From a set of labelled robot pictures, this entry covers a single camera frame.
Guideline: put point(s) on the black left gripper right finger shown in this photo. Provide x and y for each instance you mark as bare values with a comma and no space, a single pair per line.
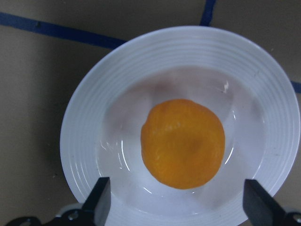
260,208

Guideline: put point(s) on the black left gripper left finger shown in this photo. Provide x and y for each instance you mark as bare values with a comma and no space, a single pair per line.
97,205

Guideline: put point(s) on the white ribbed plate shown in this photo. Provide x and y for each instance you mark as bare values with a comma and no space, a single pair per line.
232,76

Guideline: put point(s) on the orange fruit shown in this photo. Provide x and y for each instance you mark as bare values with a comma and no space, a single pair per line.
182,143

